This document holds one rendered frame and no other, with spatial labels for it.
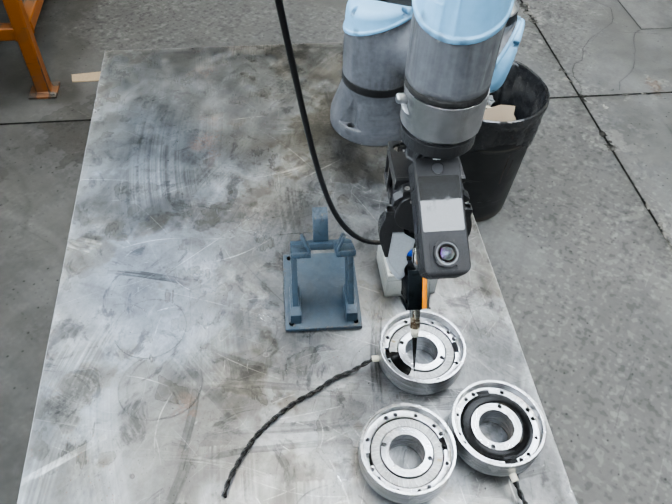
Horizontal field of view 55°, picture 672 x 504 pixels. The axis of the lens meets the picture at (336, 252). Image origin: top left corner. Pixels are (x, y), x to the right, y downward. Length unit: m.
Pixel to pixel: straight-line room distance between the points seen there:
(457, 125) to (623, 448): 1.35
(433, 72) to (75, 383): 0.56
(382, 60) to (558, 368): 1.11
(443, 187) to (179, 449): 0.42
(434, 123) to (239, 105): 0.66
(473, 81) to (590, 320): 1.50
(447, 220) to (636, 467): 1.28
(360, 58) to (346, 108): 0.10
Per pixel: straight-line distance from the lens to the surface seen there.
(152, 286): 0.92
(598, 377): 1.90
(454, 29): 0.53
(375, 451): 0.75
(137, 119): 1.19
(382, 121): 1.09
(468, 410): 0.78
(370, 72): 1.05
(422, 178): 0.62
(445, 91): 0.56
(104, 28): 3.10
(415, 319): 0.76
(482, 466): 0.76
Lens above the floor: 1.51
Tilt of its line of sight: 49 degrees down
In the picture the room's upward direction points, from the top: 3 degrees clockwise
